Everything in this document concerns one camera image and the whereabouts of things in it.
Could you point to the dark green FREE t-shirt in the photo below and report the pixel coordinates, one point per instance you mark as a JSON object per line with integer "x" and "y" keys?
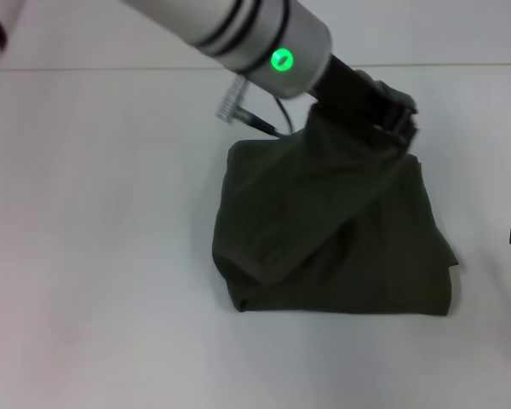
{"x": 323, "y": 221}

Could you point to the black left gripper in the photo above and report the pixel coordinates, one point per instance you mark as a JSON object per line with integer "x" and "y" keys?
{"x": 351, "y": 96}

